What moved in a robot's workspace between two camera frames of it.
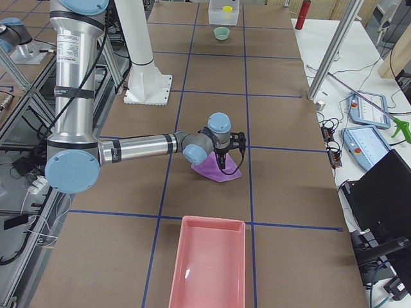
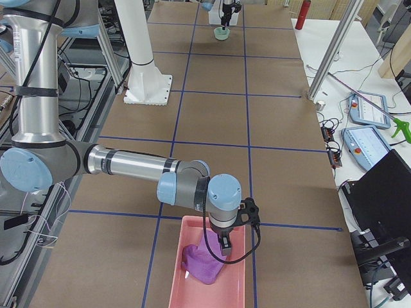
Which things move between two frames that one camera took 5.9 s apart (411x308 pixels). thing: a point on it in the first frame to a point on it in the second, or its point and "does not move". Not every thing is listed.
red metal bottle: (302, 15) does not move
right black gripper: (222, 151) to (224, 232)
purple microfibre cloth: (210, 168) to (198, 260)
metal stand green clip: (404, 126) does not move
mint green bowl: (221, 33) does not move
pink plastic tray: (210, 265) does not move
